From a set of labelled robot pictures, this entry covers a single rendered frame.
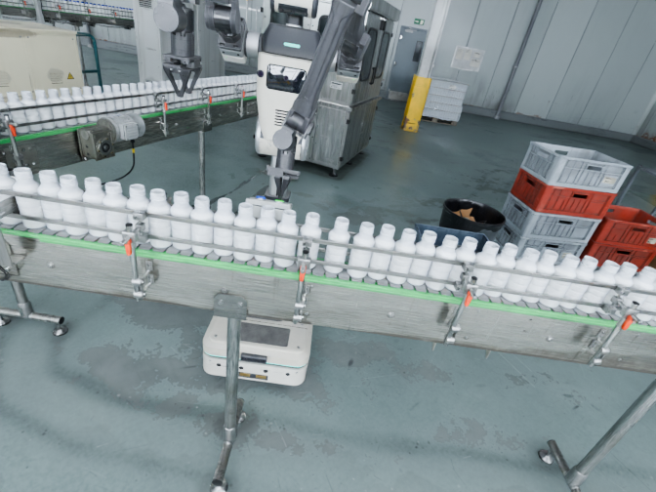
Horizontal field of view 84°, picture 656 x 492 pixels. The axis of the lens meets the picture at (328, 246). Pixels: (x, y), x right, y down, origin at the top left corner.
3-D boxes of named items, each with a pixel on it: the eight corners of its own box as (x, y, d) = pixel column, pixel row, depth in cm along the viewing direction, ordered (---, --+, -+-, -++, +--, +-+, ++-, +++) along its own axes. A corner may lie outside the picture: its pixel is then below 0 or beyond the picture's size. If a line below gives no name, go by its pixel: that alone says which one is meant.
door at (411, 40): (385, 99, 1196) (401, 24, 1091) (385, 99, 1204) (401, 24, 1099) (415, 104, 1201) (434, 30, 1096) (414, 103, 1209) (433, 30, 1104)
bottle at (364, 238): (344, 267, 110) (353, 219, 102) (361, 266, 112) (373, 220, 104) (349, 279, 106) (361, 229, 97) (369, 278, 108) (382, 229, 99)
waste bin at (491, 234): (425, 292, 283) (452, 219, 251) (415, 261, 322) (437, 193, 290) (482, 301, 285) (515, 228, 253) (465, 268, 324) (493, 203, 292)
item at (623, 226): (594, 242, 306) (609, 219, 295) (566, 221, 341) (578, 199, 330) (661, 252, 312) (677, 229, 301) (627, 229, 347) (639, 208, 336)
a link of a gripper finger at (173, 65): (163, 96, 96) (161, 56, 91) (174, 92, 102) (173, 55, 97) (189, 101, 96) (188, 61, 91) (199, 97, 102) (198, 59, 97)
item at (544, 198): (535, 212, 281) (548, 184, 270) (508, 191, 316) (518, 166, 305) (603, 220, 291) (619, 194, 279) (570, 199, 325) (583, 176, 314)
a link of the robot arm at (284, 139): (315, 124, 114) (291, 110, 114) (311, 118, 103) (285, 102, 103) (297, 158, 116) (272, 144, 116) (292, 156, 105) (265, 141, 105)
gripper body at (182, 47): (162, 61, 92) (160, 27, 88) (178, 59, 101) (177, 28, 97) (188, 66, 92) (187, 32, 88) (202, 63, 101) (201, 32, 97)
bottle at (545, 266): (520, 289, 116) (544, 245, 108) (540, 300, 113) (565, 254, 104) (513, 296, 112) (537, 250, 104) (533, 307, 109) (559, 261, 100)
